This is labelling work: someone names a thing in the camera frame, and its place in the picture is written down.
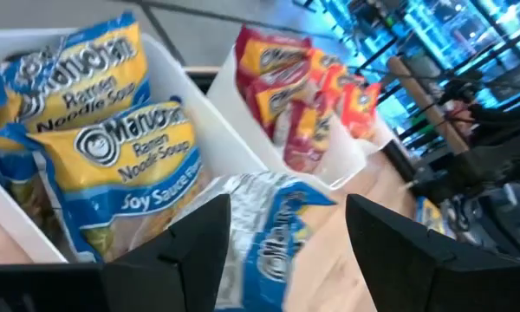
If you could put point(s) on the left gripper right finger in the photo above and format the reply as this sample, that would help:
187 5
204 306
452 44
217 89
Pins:
407 273

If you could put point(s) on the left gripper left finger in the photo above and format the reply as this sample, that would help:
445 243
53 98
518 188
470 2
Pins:
182 273

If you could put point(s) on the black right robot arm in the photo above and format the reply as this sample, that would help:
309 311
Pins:
502 143

